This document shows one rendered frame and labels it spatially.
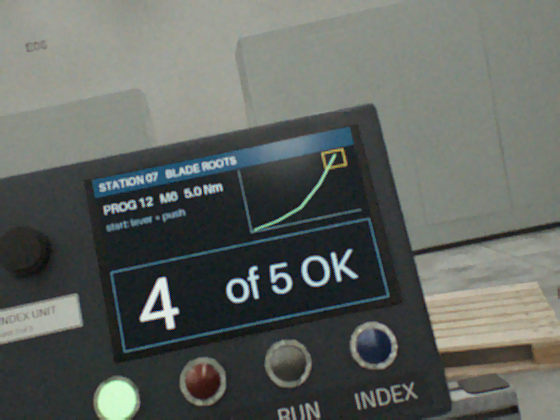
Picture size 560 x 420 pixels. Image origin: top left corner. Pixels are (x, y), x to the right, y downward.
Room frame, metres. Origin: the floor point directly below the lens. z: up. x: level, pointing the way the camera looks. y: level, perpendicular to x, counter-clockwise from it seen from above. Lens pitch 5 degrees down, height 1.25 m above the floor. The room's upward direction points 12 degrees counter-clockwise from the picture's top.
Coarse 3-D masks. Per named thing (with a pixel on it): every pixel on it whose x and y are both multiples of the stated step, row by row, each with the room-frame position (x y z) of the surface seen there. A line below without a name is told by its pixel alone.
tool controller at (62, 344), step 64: (256, 128) 0.48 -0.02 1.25; (320, 128) 0.47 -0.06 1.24; (0, 192) 0.47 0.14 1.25; (64, 192) 0.47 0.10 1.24; (128, 192) 0.47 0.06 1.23; (192, 192) 0.46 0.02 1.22; (256, 192) 0.46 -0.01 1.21; (320, 192) 0.46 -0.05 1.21; (384, 192) 0.46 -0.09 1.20; (0, 256) 0.45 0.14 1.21; (64, 256) 0.46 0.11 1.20; (128, 256) 0.46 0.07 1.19; (192, 256) 0.45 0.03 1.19; (256, 256) 0.45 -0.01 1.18; (320, 256) 0.45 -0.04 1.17; (384, 256) 0.45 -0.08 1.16; (0, 320) 0.45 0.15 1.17; (64, 320) 0.45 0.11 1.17; (256, 320) 0.44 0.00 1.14; (320, 320) 0.44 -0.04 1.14; (384, 320) 0.44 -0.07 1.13; (0, 384) 0.44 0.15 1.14; (64, 384) 0.44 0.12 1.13; (256, 384) 0.44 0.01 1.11; (320, 384) 0.43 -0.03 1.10; (384, 384) 0.43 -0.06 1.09
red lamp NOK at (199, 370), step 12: (192, 360) 0.44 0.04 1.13; (204, 360) 0.44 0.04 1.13; (192, 372) 0.43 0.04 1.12; (204, 372) 0.43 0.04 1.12; (216, 372) 0.43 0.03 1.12; (180, 384) 0.43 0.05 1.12; (192, 384) 0.43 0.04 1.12; (204, 384) 0.43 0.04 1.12; (216, 384) 0.43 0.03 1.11; (192, 396) 0.43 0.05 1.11; (204, 396) 0.43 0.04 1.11; (216, 396) 0.43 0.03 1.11
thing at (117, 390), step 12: (108, 384) 0.44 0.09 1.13; (120, 384) 0.43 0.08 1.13; (132, 384) 0.44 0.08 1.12; (96, 396) 0.44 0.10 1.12; (108, 396) 0.43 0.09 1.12; (120, 396) 0.43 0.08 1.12; (132, 396) 0.43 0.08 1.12; (96, 408) 0.43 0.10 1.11; (108, 408) 0.43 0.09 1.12; (120, 408) 0.43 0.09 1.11; (132, 408) 0.43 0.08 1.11
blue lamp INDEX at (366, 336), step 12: (372, 324) 0.44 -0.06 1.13; (360, 336) 0.43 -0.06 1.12; (372, 336) 0.43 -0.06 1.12; (384, 336) 0.43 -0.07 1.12; (360, 348) 0.43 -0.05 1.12; (372, 348) 0.43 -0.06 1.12; (384, 348) 0.43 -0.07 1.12; (396, 348) 0.44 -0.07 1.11; (360, 360) 0.43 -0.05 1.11; (372, 360) 0.43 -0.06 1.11; (384, 360) 0.43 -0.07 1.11
